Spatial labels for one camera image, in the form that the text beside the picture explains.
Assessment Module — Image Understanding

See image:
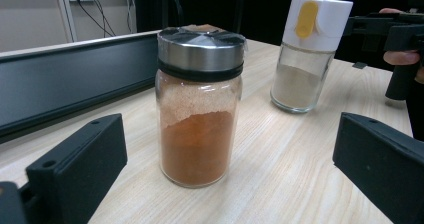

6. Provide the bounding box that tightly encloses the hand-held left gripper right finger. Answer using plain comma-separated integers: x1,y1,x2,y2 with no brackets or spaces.
332,112,424,224

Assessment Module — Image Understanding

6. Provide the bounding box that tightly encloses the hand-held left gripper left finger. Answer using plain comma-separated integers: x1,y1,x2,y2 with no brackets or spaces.
25,113,129,224

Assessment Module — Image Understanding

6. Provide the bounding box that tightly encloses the black metal two-tier rack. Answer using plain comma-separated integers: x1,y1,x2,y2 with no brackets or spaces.
0,29,161,145

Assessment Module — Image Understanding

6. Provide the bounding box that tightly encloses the beige powder jar white cap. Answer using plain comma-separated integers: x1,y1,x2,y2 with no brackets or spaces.
269,0,354,114

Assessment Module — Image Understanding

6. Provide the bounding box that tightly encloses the orange spice jar metal lid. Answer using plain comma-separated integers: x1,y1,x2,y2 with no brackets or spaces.
154,24,248,189

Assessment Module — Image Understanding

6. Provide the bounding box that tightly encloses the black curtain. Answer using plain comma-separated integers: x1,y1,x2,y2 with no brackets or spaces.
134,0,424,72

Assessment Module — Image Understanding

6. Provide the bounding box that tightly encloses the black power cable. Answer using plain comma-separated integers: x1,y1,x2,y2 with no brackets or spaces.
87,0,117,37
72,0,114,38

